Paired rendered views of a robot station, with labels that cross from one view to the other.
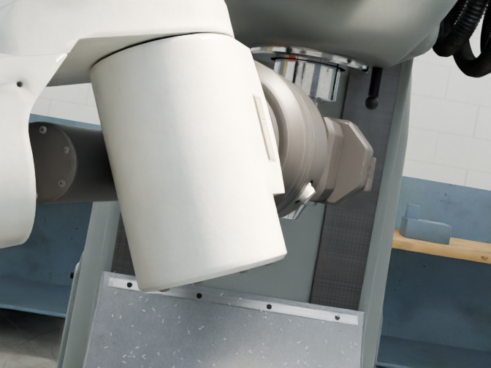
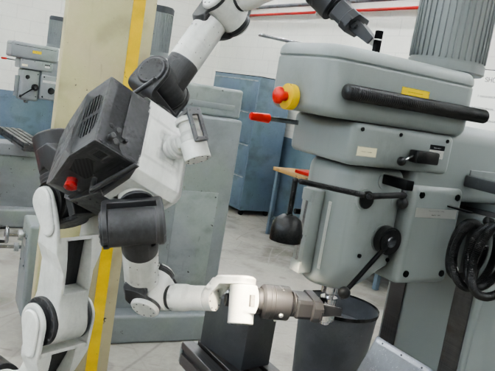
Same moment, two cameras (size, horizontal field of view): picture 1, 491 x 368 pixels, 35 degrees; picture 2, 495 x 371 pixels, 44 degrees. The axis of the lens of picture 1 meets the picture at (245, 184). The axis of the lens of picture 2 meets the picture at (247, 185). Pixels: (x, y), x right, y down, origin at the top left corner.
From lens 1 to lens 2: 1.44 m
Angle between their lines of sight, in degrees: 61
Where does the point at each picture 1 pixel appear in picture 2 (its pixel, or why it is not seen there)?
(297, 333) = not seen: outside the picture
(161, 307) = (388, 355)
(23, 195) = (208, 304)
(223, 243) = (230, 318)
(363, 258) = (456, 359)
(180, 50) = (233, 286)
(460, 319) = not seen: outside the picture
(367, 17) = (311, 277)
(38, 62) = (213, 285)
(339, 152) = (309, 308)
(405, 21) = (320, 280)
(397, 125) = (474, 305)
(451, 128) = not seen: outside the picture
